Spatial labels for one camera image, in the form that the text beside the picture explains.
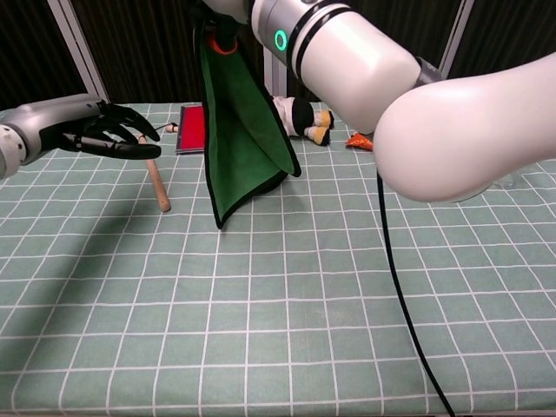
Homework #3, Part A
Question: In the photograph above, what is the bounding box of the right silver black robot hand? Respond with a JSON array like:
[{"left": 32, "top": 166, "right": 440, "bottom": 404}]
[{"left": 190, "top": 0, "right": 255, "bottom": 56}]

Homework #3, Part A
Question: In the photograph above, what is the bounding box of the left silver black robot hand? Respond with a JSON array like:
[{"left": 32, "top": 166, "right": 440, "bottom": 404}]
[{"left": 8, "top": 93, "right": 162, "bottom": 166}]

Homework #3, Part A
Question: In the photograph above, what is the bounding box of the green and grey cloth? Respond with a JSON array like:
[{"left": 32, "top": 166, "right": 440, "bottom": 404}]
[{"left": 197, "top": 19, "right": 302, "bottom": 230}]

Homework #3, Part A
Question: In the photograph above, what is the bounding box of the black and white plush toy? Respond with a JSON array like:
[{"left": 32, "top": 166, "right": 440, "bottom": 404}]
[{"left": 271, "top": 95, "right": 335, "bottom": 147}]

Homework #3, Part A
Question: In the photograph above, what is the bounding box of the white and orange snack packet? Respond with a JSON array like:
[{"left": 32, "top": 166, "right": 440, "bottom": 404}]
[{"left": 346, "top": 131, "right": 375, "bottom": 153}]

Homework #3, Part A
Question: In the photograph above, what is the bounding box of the green checked tablecloth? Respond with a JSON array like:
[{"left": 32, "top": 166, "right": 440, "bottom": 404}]
[{"left": 0, "top": 100, "right": 556, "bottom": 414}]

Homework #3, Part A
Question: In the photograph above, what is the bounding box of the grey partition post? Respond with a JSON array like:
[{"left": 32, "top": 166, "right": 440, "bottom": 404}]
[
  {"left": 262, "top": 45, "right": 288, "bottom": 100},
  {"left": 46, "top": 0, "right": 109, "bottom": 103},
  {"left": 437, "top": 0, "right": 474, "bottom": 80}
]

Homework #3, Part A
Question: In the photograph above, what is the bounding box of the wooden stick with cord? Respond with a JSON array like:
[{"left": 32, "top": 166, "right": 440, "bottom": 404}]
[{"left": 137, "top": 122, "right": 180, "bottom": 213}]

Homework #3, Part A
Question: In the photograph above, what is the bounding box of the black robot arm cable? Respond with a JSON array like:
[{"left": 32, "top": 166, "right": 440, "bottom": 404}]
[{"left": 375, "top": 171, "right": 457, "bottom": 417}]

